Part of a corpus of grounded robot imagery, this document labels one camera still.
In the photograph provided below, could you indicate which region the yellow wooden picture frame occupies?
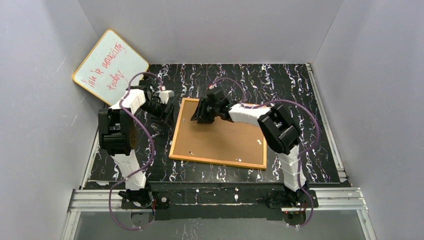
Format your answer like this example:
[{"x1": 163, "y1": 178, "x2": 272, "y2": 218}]
[{"x1": 168, "y1": 97, "x2": 269, "y2": 171}]

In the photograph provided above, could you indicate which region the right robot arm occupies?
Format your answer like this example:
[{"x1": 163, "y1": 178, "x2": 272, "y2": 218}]
[{"x1": 191, "y1": 86, "x2": 307, "y2": 192}]

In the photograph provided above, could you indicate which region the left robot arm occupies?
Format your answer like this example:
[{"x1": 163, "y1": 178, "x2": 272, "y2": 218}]
[{"x1": 98, "y1": 81, "x2": 175, "y2": 198}]

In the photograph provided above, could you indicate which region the yellow-rimmed whiteboard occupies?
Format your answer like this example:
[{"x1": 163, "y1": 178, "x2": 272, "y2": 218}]
[{"x1": 72, "y1": 29, "x2": 149, "y2": 105}]

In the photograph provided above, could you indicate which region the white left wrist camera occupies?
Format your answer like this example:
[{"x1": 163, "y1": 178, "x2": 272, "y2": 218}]
[{"x1": 158, "y1": 86, "x2": 175, "y2": 104}]

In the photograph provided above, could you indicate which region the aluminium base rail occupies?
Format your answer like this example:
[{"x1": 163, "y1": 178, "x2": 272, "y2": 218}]
[{"x1": 62, "y1": 185, "x2": 376, "y2": 240}]

